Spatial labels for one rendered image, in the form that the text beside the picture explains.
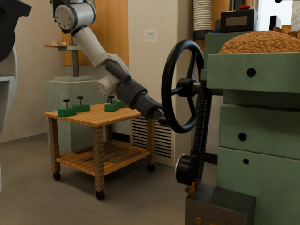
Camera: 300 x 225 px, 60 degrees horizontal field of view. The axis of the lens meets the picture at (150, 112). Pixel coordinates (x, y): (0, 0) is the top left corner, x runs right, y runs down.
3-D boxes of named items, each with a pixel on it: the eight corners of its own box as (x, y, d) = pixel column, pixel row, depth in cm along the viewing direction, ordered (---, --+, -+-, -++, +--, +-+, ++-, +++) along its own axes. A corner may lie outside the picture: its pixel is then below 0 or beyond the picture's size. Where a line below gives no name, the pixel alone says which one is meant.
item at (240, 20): (223, 37, 78) (224, 18, 77) (262, 35, 72) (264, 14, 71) (208, 33, 67) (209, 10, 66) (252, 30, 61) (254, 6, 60)
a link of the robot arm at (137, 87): (155, 124, 94) (131, 106, 98) (169, 102, 92) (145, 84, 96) (139, 124, 82) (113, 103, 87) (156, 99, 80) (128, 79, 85)
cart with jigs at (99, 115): (110, 156, 251) (107, 90, 239) (158, 171, 217) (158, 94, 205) (47, 181, 199) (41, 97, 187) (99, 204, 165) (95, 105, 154)
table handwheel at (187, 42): (202, 65, 97) (170, 19, 73) (260, 65, 86) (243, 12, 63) (186, 141, 91) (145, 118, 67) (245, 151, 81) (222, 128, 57)
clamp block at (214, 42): (220, 68, 81) (221, 38, 80) (266, 68, 74) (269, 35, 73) (202, 68, 69) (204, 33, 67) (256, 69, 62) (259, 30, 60)
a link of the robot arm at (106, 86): (118, 110, 92) (97, 92, 96) (139, 94, 97) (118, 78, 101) (117, 89, 83) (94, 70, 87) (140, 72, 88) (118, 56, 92)
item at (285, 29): (286, 57, 76) (289, 32, 75) (294, 57, 75) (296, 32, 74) (278, 56, 61) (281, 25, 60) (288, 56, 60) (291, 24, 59)
